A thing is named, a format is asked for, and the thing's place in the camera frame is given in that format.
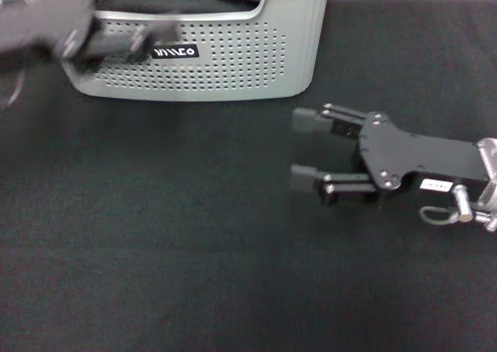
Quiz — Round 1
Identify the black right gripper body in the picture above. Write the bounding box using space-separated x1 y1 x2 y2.
357 110 489 207

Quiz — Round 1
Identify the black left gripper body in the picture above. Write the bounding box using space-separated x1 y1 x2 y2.
0 0 103 64

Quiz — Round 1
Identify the grey perforated storage box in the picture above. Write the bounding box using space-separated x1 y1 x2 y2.
17 0 330 103

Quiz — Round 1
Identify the black tablecloth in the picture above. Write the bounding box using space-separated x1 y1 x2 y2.
0 0 497 352

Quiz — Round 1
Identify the grey left arm cable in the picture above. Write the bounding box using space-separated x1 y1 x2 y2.
5 62 29 109

